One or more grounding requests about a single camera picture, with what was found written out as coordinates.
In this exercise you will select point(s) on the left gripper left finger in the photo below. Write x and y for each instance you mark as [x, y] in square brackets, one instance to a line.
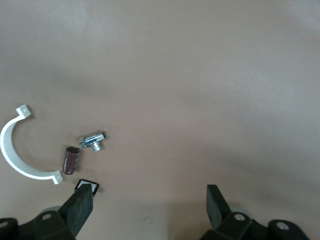
[77, 210]

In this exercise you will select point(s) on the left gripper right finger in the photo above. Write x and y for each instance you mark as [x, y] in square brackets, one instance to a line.
[215, 207]

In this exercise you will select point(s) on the white rectangular push button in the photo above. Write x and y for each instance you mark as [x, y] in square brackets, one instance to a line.
[94, 186]

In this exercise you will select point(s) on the dark brown cylinder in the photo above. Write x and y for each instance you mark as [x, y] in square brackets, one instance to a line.
[70, 161]

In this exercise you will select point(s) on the chrome angle valve fitting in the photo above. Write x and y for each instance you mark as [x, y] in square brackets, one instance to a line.
[92, 138]

